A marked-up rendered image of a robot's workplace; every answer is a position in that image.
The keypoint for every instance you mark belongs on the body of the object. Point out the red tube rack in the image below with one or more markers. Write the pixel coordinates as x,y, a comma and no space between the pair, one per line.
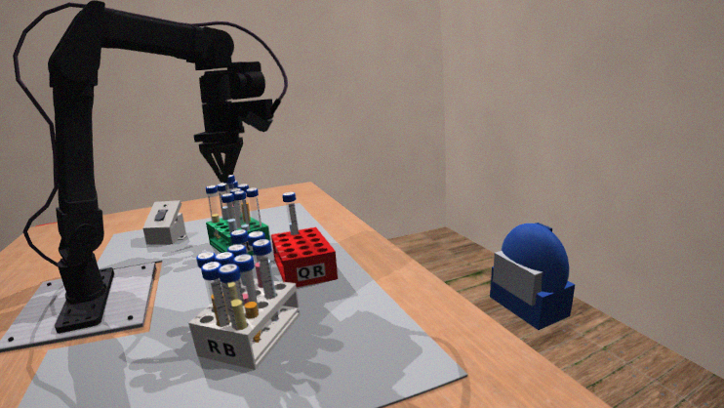
312,261

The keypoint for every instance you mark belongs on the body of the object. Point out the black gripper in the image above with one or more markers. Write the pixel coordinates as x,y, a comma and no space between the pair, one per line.
214,140

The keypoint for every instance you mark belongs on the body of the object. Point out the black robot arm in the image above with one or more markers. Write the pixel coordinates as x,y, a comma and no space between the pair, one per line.
73,74

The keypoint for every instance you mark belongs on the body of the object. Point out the green tube rack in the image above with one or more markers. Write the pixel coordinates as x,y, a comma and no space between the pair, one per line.
221,229

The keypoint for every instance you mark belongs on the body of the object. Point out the white test tube rack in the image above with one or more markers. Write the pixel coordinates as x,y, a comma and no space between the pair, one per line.
227,345

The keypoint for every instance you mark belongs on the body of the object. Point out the grey bench mat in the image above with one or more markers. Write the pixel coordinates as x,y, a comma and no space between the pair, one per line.
352,346

